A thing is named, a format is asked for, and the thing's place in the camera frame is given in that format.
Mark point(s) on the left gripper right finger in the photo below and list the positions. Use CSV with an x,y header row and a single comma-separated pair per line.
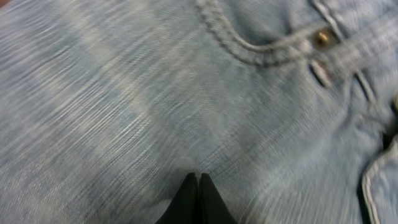
x,y
213,210

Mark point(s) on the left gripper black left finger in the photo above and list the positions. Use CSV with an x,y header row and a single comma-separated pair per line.
x,y
182,209

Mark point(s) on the light blue denim shorts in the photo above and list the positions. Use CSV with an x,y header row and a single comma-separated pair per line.
x,y
289,106

